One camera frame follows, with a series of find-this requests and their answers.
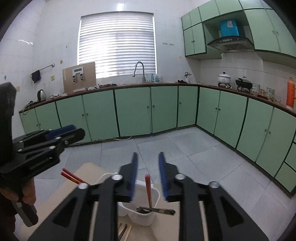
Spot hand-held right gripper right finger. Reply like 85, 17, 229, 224
158, 152, 270, 241

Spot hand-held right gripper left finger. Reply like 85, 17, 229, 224
28, 152, 139, 241

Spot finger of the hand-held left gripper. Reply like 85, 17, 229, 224
11, 124, 77, 146
17, 128, 86, 158

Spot red-tipped bamboo chopstick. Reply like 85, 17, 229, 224
60, 172, 80, 185
145, 174, 153, 208
63, 168, 87, 184

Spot white plastic utensil holder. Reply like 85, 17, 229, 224
96, 172, 161, 227

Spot black chopstick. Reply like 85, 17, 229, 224
118, 224, 128, 240

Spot plain wooden chopstick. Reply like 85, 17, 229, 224
123, 224, 133, 241

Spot person's left hand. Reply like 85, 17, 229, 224
0, 178, 37, 206

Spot brown cardboard board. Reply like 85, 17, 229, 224
62, 62, 97, 93

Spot dark hanging towel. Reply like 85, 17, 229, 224
31, 70, 42, 83

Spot metal towel bar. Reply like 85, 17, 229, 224
31, 63, 55, 76

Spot green lower kitchen cabinets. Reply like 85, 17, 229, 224
19, 84, 296, 198

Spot steel kitchen faucet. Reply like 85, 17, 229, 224
132, 61, 146, 83

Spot white window blind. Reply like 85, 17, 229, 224
77, 14, 157, 80

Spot white lidded pot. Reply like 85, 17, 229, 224
217, 72, 232, 85

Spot black wok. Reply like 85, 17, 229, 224
235, 77, 253, 91

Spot black range hood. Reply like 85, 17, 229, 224
206, 36, 254, 53

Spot orange thermos flask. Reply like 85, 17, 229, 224
286, 77, 295, 108

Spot blue box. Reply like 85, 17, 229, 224
219, 19, 239, 38

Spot white power cable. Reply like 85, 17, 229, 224
22, 101, 36, 115

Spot green upper wall cabinets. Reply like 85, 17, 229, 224
181, 0, 296, 61

